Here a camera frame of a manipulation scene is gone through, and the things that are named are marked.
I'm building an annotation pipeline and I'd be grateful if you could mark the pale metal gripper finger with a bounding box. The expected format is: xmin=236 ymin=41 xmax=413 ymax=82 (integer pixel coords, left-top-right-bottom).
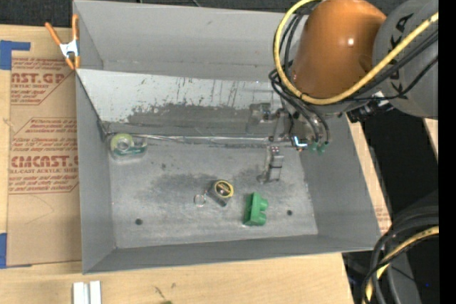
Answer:
xmin=256 ymin=145 xmax=273 ymax=185
xmin=270 ymin=146 xmax=285 ymax=184

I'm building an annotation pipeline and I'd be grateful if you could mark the green toy building block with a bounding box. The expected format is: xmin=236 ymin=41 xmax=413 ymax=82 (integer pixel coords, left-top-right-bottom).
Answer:
xmin=242 ymin=192 xmax=269 ymax=227

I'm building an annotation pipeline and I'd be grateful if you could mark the grey metal bin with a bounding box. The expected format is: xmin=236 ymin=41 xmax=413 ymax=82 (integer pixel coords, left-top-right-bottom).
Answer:
xmin=72 ymin=0 xmax=385 ymax=276

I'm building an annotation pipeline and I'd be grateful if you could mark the green clear tape dispenser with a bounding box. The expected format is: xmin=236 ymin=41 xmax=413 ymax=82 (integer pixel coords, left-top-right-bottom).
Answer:
xmin=108 ymin=132 xmax=148 ymax=159

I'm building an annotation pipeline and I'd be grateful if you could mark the brown cardboard board red print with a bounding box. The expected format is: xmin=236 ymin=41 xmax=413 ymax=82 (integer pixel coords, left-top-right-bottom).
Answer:
xmin=0 ymin=23 xmax=393 ymax=270

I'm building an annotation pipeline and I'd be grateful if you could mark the black cylinder on white bracket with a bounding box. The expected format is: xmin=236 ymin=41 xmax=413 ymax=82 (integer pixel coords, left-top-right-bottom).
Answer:
xmin=345 ymin=91 xmax=395 ymax=124

